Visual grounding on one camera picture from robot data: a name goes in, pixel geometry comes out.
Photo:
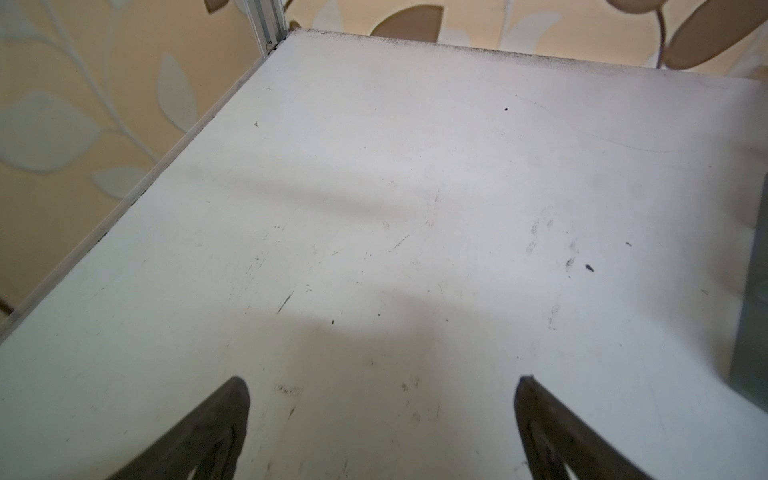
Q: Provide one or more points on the grey plastic organizer box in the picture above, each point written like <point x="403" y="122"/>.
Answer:
<point x="748" y="369"/>

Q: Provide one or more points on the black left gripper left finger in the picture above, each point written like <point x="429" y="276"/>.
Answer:
<point x="205" y="444"/>

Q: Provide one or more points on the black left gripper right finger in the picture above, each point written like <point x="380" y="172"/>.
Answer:
<point x="560" y="445"/>

